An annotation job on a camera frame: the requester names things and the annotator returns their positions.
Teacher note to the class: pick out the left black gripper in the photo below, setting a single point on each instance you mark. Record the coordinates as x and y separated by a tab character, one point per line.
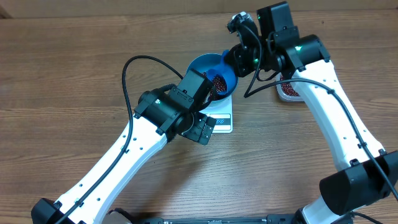
200	133

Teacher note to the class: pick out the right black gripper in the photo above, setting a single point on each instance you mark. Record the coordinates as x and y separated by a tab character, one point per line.
238	61

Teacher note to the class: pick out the blue plastic measuring scoop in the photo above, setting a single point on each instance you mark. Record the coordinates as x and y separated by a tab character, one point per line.
224	73

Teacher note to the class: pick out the red adzuki beans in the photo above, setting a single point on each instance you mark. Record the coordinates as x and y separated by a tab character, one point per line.
219	84

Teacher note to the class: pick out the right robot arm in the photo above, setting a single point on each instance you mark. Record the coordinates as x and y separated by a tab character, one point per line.
365	172

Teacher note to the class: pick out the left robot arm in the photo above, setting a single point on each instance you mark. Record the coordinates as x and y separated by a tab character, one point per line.
161	114

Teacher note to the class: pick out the white digital kitchen scale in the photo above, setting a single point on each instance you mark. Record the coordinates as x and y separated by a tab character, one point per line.
222	111

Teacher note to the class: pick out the blue metal bowl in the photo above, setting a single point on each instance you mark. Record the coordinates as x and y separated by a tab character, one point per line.
206	62

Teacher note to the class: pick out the clear plastic container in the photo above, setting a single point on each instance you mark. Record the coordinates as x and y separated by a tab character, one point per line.
287	97

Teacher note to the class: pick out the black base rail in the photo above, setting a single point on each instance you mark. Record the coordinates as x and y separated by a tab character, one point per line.
119	215

